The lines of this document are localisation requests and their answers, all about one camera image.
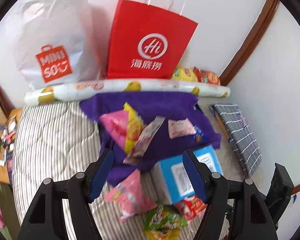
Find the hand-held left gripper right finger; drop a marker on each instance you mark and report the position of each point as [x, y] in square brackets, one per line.
[195, 175]

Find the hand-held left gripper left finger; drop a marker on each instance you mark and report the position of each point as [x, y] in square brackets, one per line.
[102, 172]

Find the red snack packet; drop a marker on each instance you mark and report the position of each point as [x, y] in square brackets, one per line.
[192, 205]

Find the pink white printed snack packet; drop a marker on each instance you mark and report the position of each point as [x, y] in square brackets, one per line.
[131, 197]

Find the small blue snack packet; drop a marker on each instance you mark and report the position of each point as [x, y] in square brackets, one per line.
[199, 133]

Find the plain magenta snack packet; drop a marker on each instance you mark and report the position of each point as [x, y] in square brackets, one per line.
[115, 127]

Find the pale pink snack packet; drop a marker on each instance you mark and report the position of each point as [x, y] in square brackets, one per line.
[181, 127]

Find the long pink snack packet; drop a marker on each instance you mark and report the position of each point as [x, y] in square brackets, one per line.
[145, 140]

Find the green triangular snack packet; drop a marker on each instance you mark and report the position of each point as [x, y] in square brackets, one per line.
[162, 220]

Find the blue tissue box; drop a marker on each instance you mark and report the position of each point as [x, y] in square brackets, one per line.
[170, 177]

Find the grey plaid folded cloth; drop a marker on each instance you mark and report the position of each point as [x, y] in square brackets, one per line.
[240, 135]

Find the striped quilt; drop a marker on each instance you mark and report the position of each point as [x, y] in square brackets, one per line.
[52, 135]

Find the purple cloth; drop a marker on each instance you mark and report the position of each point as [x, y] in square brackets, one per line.
[160, 105]

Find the duck print paper roll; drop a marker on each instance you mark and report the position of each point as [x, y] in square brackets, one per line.
[115, 87]

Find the red chip bag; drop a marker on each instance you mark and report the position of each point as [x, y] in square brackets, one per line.
[206, 77]

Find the yellow chip bag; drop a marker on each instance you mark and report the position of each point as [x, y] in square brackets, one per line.
[183, 74]

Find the pile of small toiletries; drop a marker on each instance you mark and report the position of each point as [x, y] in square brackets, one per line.
[5, 135]

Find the red paper bag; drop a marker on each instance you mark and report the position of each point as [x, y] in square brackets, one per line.
[145, 42]

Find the white plastic shopping bag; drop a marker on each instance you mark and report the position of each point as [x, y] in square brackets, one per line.
[57, 25]

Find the brown wooden door frame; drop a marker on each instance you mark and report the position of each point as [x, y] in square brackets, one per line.
[250, 37]

